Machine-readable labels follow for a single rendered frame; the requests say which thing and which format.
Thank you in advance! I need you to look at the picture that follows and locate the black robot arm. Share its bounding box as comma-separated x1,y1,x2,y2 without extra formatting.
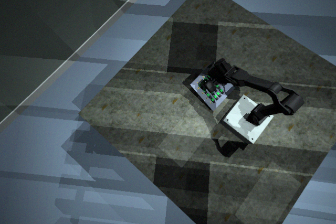
208,58,305,126

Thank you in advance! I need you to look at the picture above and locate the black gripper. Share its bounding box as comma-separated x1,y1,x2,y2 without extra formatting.
204,75,226,93

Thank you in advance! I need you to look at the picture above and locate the grey switch panel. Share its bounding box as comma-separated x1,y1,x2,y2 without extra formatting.
190,62,234,111

